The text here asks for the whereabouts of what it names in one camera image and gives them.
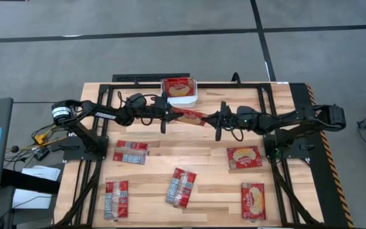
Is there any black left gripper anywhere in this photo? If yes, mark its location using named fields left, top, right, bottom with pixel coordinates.
left=151, top=92, right=179, bottom=134

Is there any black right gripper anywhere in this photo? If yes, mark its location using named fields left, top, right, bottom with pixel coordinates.
left=203, top=101, right=237, bottom=142

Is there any red popcorn bag clear wrap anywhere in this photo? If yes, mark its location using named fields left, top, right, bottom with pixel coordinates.
left=226, top=145, right=264, bottom=170
left=165, top=167, right=198, bottom=210
left=240, top=182, right=267, bottom=222
left=112, top=139, right=151, bottom=165
left=172, top=107, right=208, bottom=127
left=103, top=179, right=130, bottom=221
left=162, top=78, right=196, bottom=98

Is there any white plastic basket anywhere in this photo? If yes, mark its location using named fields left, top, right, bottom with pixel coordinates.
left=159, top=77, right=199, bottom=108

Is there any black hazard striped edge mat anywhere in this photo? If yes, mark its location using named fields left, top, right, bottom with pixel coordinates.
left=288, top=82, right=356, bottom=228

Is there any yellow connector block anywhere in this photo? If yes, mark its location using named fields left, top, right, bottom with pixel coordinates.
left=34, top=133, right=48, bottom=146

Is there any black adapter box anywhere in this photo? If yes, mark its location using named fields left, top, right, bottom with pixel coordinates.
left=33, top=148, right=50, bottom=162

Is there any white paper sheet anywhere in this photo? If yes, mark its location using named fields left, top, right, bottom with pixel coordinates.
left=12, top=188, right=56, bottom=210
left=20, top=165, right=62, bottom=183

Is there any black bar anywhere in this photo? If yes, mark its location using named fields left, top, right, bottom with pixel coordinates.
left=0, top=167, right=62, bottom=195

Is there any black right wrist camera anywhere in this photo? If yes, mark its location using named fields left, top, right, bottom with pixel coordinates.
left=236, top=106, right=260, bottom=121

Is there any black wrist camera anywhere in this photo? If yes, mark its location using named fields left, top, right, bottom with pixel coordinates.
left=126, top=93, right=147, bottom=109
left=236, top=106, right=260, bottom=121

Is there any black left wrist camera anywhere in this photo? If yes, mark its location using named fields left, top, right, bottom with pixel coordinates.
left=126, top=93, right=147, bottom=109

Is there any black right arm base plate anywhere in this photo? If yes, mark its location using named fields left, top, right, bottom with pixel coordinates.
left=263, top=133, right=311, bottom=160

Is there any black aluminium table frame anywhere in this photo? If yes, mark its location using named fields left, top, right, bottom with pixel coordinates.
left=55, top=81, right=322, bottom=228

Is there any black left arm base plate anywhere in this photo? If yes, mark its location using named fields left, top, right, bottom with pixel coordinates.
left=62, top=135, right=109, bottom=161

